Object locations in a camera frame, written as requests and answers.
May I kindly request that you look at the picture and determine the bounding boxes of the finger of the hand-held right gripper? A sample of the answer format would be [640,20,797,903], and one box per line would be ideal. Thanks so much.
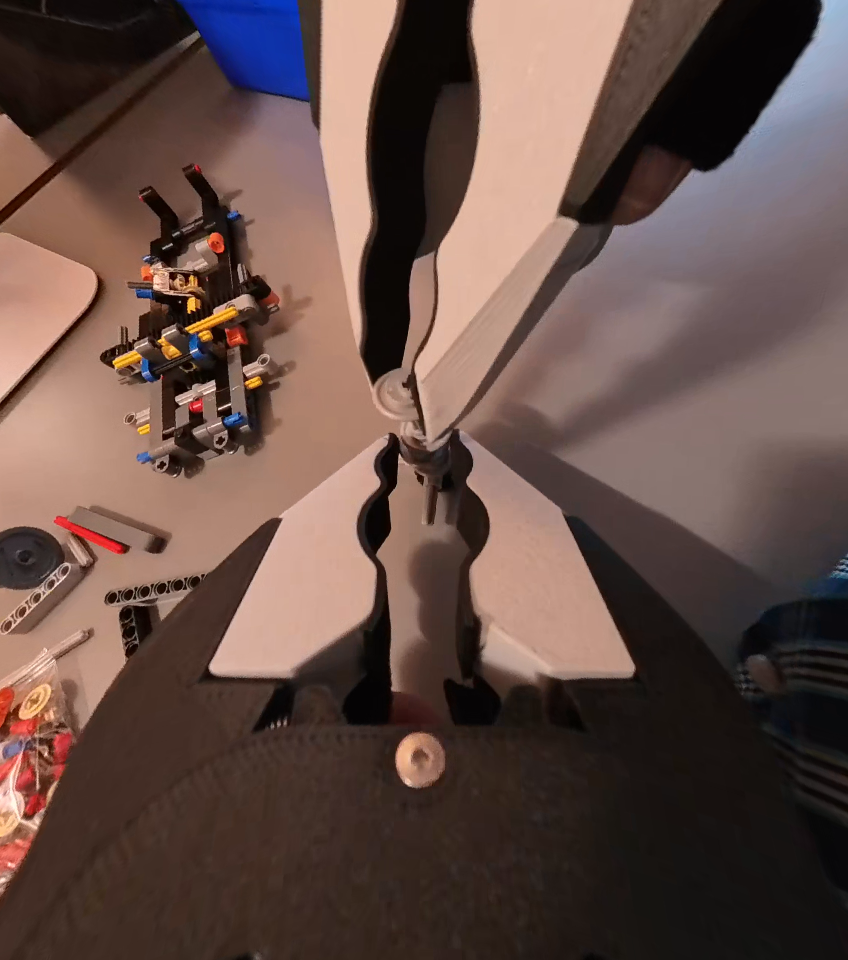
[316,0,426,381]
[410,0,726,445]

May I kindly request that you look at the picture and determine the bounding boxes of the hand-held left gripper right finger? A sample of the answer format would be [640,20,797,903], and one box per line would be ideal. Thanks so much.
[451,432,636,678]

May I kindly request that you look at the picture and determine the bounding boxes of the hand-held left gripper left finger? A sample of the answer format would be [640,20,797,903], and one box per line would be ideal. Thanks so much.
[208,433,402,680]

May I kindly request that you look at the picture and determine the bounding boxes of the grey wheel with black gear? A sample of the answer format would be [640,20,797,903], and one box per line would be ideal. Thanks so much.
[374,366,425,422]

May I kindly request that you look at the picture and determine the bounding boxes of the blue plastic bin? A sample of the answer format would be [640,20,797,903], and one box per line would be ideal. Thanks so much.
[175,0,313,103]

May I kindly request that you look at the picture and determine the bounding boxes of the dark grey holed toy beam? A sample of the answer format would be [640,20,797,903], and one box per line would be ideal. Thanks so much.
[103,573,209,608]

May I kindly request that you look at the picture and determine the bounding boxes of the black holed toy beam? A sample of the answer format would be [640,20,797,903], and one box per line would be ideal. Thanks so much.
[117,603,163,662]

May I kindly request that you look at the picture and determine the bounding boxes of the dark grey flat toy beam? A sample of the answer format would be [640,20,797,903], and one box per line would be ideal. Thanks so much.
[67,505,169,555]

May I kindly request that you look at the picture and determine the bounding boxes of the red toy axle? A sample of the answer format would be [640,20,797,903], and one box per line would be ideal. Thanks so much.
[53,514,129,555]

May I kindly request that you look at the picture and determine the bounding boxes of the long grey toy axle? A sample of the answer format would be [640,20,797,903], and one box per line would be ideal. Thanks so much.
[40,627,94,662]

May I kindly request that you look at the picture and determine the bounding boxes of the light grey holed toy beam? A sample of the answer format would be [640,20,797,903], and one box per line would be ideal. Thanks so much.
[0,561,88,638]

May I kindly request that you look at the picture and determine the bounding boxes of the toy car chassis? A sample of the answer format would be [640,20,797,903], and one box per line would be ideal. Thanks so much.
[98,162,279,480]

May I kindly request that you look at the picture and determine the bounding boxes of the black toy wheel disc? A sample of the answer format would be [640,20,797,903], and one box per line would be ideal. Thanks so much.
[0,525,69,591]

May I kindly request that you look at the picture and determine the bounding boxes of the person's plaid shirt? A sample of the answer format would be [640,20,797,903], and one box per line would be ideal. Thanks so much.
[737,510,848,960]

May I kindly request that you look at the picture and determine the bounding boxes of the clear bag red tan parts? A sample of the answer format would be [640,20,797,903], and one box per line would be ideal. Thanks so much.
[0,648,85,882]

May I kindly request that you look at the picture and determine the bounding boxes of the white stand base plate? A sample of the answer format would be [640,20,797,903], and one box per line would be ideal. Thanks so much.
[0,230,101,467]

